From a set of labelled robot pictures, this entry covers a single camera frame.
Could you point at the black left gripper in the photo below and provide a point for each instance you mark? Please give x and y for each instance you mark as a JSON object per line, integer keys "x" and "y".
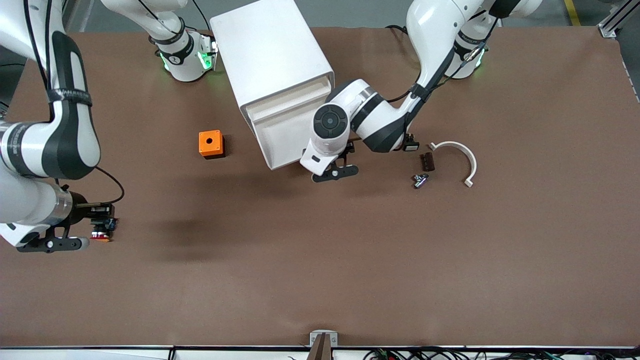
{"x": 350, "y": 148}

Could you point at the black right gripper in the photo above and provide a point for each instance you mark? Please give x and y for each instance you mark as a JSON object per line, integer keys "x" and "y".
{"x": 81, "y": 212}

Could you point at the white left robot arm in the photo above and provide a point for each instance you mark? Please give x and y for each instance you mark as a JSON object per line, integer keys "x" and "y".
{"x": 370, "y": 120}

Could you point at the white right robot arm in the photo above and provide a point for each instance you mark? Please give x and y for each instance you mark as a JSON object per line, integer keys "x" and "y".
{"x": 60, "y": 140}

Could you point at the orange mushroom push button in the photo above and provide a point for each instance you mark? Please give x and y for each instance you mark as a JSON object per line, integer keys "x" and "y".
{"x": 113, "y": 224}

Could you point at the small silver metal connector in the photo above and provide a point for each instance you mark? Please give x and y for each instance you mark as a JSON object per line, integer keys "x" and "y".
{"x": 420, "y": 181}

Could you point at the brown terminal block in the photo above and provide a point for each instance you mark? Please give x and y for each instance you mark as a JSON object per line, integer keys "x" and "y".
{"x": 429, "y": 162}

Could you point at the orange box with hole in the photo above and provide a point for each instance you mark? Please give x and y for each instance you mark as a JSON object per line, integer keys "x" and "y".
{"x": 204, "y": 145}

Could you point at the black switch with white face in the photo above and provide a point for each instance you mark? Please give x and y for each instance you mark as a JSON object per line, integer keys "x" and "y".
{"x": 412, "y": 146}

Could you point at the white curved plastic bracket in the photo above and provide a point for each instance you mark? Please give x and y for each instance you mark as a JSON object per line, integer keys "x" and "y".
{"x": 467, "y": 155}

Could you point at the white table edge rail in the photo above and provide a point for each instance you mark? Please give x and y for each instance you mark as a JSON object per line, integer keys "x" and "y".
{"x": 100, "y": 354}

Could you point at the grey metal mounting bracket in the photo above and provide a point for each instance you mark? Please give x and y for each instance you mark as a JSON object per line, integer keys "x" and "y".
{"x": 324, "y": 339}

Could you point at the aluminium frame profile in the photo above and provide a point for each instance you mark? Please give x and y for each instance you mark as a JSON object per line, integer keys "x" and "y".
{"x": 607, "y": 29}

